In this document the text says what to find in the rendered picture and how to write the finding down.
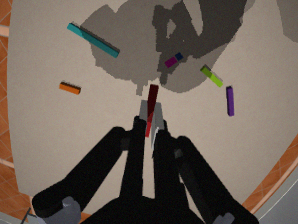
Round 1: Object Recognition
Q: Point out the red rod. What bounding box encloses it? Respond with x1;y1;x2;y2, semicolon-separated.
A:
145;84;159;137

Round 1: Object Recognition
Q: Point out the small magenta block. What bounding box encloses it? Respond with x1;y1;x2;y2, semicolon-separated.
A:
164;56;178;68

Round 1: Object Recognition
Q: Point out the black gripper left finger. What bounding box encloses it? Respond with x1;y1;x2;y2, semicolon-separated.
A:
32;100;148;224

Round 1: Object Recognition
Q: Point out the purple rod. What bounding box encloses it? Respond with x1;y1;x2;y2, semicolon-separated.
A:
226;87;234;116

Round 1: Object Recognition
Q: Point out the lime green rod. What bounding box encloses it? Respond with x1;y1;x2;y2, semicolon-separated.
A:
200;66;223;87

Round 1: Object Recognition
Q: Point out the turquoise rod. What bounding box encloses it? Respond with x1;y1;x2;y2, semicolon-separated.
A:
67;23;119;58

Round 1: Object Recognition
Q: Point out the orange rod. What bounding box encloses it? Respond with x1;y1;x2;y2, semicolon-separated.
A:
59;82;81;95

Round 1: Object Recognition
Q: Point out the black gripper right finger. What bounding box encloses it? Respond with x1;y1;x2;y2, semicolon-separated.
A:
151;102;259;224

